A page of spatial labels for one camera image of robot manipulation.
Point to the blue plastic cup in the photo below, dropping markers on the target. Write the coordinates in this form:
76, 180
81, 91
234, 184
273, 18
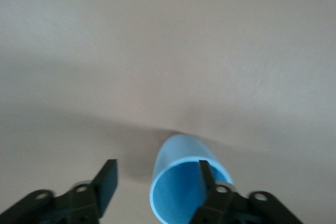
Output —
181, 150

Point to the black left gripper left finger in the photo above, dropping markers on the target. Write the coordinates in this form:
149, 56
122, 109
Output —
105, 182

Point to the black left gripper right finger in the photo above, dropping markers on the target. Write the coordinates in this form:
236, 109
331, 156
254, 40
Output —
210, 203

